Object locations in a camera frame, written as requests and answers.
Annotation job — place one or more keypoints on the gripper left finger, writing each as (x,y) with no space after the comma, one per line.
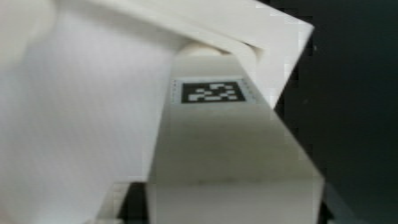
(123,208)

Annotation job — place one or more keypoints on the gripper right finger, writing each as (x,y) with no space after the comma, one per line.
(341,214)

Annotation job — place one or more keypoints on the white U-shaped obstacle frame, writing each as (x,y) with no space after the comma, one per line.
(244,27)

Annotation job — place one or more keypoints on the white desk tabletop tray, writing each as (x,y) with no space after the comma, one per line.
(86,55)

